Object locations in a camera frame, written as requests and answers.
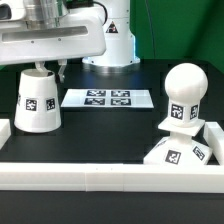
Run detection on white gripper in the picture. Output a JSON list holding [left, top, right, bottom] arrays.
[[0, 0, 106, 83]]

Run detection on white lamp shade cone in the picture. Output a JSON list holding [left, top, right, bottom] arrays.
[[14, 69, 61, 133]]

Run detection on white lamp bulb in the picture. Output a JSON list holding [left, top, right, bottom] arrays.
[[165, 63, 208, 127]]

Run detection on white lamp base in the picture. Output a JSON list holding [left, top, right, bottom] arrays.
[[143, 118, 212, 167]]

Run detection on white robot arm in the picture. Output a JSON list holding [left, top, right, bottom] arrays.
[[0, 0, 139, 81]]

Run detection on white marker sheet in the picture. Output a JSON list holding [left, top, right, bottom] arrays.
[[61, 89, 154, 109]]

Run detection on white left wall block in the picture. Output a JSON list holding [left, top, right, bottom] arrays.
[[0, 119, 11, 150]]

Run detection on white wall block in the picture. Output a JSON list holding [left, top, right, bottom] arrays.
[[203, 122, 224, 166], [0, 119, 11, 150]]

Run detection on white front wall rail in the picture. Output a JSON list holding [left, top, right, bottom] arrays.
[[0, 163, 224, 193]]

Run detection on white right wall block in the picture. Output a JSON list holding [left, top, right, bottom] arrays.
[[203, 122, 224, 166]]

